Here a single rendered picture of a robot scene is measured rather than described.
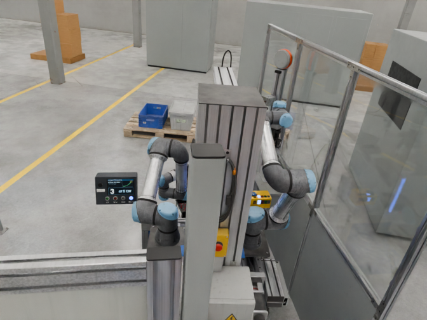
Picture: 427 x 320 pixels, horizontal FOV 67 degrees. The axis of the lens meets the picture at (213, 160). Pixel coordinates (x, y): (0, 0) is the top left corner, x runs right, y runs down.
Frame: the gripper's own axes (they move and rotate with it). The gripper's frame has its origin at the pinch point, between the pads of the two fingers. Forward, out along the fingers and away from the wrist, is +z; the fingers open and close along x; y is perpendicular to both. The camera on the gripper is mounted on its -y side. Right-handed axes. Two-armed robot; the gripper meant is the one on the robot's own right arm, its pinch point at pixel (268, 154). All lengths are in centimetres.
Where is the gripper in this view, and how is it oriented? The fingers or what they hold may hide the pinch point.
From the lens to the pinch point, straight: 207.1
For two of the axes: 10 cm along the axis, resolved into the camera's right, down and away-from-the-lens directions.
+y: 1.5, 4.9, -8.6
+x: 9.8, 0.0, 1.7
